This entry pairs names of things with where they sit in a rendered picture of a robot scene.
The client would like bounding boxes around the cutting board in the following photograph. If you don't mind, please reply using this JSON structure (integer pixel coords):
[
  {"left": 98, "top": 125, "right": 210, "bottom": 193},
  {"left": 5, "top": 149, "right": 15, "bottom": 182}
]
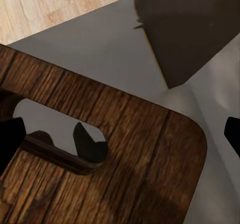
[{"left": 0, "top": 43, "right": 208, "bottom": 224}]

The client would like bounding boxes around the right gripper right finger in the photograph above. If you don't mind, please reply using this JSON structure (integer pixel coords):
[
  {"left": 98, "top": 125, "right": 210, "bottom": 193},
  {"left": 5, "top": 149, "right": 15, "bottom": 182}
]
[{"left": 224, "top": 117, "right": 240, "bottom": 157}]

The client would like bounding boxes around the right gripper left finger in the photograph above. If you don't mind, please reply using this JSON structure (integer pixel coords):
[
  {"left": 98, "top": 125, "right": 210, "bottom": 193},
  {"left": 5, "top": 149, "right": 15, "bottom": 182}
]
[{"left": 0, "top": 117, "right": 26, "bottom": 177}]

